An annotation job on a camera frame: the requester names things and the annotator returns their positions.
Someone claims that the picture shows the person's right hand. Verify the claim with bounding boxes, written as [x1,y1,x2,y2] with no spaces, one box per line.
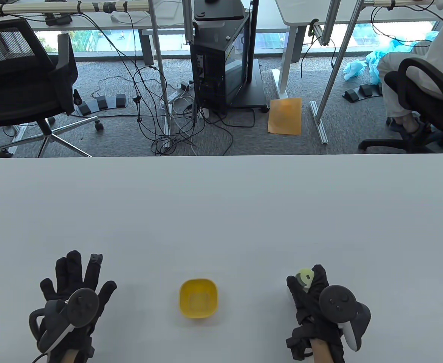
[286,264,345,363]

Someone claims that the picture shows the person's left hand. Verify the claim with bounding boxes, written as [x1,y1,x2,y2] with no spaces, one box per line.
[40,250,117,358]

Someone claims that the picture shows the white dispenser with green cap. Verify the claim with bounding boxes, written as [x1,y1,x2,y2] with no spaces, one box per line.
[296,268,315,291]

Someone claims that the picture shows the yellow small dish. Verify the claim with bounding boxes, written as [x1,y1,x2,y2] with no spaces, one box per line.
[179,279,219,320]

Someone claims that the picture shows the person's right forearm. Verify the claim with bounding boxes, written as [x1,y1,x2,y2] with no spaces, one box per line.
[310,339,333,363]

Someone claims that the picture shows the black right hand controller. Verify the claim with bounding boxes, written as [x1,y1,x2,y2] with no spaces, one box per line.
[319,285,371,351]

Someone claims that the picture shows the black hand controller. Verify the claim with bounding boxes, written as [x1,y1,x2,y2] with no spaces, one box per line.
[319,285,371,351]
[29,288,100,354]

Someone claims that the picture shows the black left hand controller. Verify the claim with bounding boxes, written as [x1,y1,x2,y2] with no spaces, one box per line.
[29,288,100,354]

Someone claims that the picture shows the grey foot pedal board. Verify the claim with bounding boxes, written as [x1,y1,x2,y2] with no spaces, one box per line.
[342,84,384,102]
[73,90,127,116]

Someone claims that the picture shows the orange sheet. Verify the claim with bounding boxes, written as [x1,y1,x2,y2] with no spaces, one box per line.
[268,98,302,135]

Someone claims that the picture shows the black mesh office chair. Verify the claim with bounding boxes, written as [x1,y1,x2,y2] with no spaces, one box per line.
[0,18,105,158]

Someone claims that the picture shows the white power strip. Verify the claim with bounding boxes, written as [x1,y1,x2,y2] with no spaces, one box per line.
[160,81,195,114]

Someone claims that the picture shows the black computer tower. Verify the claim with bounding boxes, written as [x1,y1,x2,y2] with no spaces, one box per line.
[194,0,270,113]
[190,11,251,110]

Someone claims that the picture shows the black office chair with armrests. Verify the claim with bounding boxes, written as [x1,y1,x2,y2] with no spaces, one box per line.
[359,57,443,154]

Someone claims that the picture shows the blue plastic bags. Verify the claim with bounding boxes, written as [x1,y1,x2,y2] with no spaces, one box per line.
[343,32,439,85]

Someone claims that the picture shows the white background desk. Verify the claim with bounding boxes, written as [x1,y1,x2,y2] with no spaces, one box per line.
[0,0,192,65]
[271,0,443,99]

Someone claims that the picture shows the black adapter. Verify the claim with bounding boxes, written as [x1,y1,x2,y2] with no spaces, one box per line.
[45,14,73,26]

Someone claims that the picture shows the tangle of black cables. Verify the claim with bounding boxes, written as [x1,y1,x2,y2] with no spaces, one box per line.
[70,8,258,156]

